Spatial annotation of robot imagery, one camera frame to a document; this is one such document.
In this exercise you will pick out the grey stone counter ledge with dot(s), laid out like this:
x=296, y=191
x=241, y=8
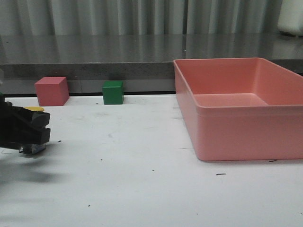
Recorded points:
x=143, y=62

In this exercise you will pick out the pink plastic bin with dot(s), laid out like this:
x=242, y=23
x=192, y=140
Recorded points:
x=240, y=108

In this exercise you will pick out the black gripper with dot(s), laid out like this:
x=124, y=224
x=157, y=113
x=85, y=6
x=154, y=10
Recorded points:
x=16, y=137

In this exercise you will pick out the pink cube block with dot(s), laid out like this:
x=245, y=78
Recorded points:
x=52, y=91

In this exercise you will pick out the green cube block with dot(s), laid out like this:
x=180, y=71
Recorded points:
x=113, y=92

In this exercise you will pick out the yellow push button switch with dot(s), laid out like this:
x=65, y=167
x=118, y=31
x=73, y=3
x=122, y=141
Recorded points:
x=32, y=148

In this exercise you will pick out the white container on counter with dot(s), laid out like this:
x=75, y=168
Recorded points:
x=291, y=17

